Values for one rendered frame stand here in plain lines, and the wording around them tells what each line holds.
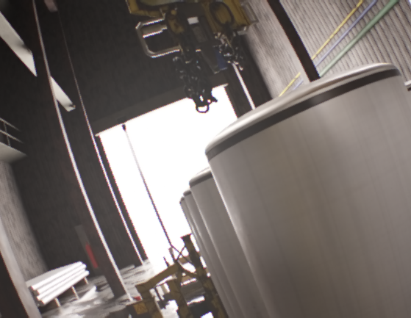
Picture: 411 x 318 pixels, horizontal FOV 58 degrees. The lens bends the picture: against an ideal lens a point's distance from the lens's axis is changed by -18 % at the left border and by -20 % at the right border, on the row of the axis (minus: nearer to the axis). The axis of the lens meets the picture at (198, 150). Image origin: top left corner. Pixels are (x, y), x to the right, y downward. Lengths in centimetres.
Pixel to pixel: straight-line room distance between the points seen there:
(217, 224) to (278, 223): 30
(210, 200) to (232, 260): 8
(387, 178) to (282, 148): 7
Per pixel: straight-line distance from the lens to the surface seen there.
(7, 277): 374
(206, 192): 54
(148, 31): 165
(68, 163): 928
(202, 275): 241
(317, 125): 23
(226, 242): 55
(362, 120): 24
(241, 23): 171
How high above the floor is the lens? 130
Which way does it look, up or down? 6 degrees up
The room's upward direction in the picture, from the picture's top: 22 degrees counter-clockwise
